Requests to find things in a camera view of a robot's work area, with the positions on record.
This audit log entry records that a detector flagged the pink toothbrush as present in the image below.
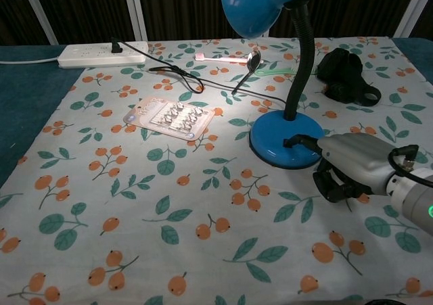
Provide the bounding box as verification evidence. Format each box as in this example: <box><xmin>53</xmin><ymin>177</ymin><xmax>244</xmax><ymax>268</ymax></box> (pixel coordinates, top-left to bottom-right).
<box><xmin>194</xmin><ymin>52</ymin><xmax>252</xmax><ymax>64</ymax></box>

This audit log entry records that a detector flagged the metal spoon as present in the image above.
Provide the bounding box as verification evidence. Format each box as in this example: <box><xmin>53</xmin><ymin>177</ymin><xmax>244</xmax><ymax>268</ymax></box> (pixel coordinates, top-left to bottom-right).
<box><xmin>231</xmin><ymin>50</ymin><xmax>263</xmax><ymax>95</ymax></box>

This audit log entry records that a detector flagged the floral print tablecloth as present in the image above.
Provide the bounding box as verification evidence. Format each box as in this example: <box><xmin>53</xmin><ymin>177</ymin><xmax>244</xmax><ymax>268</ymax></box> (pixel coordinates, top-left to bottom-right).
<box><xmin>0</xmin><ymin>36</ymin><xmax>433</xmax><ymax>305</ymax></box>

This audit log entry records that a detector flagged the black arm wrist cable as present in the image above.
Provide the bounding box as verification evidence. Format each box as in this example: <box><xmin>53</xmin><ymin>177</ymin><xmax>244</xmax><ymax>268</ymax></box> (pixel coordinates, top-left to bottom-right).
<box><xmin>387</xmin><ymin>143</ymin><xmax>433</xmax><ymax>185</ymax></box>

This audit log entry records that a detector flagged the white power strip cable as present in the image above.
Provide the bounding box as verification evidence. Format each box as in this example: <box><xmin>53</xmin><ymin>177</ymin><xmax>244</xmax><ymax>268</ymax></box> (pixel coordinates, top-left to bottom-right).
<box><xmin>0</xmin><ymin>56</ymin><xmax>60</xmax><ymax>66</ymax></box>

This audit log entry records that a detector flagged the black fabric pouch with strap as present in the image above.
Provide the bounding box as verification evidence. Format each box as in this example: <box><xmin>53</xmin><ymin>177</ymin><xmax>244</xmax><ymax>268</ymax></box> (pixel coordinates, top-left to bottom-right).
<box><xmin>315</xmin><ymin>47</ymin><xmax>382</xmax><ymax>108</ymax></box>

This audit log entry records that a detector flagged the black power cord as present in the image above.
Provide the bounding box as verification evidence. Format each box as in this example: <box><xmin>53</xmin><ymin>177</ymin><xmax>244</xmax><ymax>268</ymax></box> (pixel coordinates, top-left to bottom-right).
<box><xmin>110</xmin><ymin>37</ymin><xmax>289</xmax><ymax>109</ymax></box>

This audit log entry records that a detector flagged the blister card pack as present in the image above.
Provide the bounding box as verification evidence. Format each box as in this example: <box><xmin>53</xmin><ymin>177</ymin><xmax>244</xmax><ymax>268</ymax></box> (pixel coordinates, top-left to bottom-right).
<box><xmin>122</xmin><ymin>95</ymin><xmax>217</xmax><ymax>141</ymax></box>

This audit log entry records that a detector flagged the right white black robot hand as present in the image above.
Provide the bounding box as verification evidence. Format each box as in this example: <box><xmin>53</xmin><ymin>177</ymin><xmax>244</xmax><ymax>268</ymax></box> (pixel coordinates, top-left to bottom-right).
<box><xmin>282</xmin><ymin>132</ymin><xmax>401</xmax><ymax>204</ymax></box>

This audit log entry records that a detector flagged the white partition frame post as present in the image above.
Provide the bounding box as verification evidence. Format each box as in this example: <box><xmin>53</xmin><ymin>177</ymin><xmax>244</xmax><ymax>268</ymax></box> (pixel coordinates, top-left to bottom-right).
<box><xmin>392</xmin><ymin>0</ymin><xmax>431</xmax><ymax>38</ymax></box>
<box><xmin>122</xmin><ymin>0</ymin><xmax>147</xmax><ymax>43</ymax></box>
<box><xmin>22</xmin><ymin>0</ymin><xmax>60</xmax><ymax>45</ymax></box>

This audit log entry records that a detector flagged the blue desk lamp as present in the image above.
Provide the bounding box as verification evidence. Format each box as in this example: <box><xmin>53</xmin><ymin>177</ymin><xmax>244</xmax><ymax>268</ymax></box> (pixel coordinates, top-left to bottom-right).
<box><xmin>220</xmin><ymin>0</ymin><xmax>326</xmax><ymax>170</ymax></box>

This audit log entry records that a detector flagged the white power strip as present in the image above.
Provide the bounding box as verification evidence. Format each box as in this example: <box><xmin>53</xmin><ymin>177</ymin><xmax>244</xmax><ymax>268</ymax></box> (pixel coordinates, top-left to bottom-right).
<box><xmin>56</xmin><ymin>41</ymin><xmax>150</xmax><ymax>70</ymax></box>

